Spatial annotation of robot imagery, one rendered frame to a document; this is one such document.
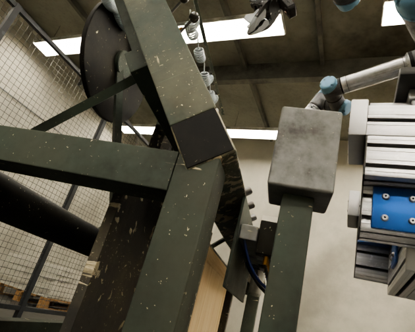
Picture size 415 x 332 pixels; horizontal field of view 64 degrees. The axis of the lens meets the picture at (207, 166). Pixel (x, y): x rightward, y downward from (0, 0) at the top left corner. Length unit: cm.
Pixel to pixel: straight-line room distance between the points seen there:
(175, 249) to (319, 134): 35
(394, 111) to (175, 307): 57
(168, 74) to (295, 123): 32
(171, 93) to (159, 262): 38
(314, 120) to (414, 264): 34
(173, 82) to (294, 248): 45
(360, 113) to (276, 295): 41
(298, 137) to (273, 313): 33
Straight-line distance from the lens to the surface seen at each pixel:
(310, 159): 66
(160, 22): 97
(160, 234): 64
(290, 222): 64
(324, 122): 71
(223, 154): 67
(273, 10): 123
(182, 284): 61
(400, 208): 72
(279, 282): 62
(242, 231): 90
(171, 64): 85
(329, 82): 160
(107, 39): 230
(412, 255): 80
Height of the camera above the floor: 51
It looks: 23 degrees up
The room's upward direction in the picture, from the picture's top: 16 degrees clockwise
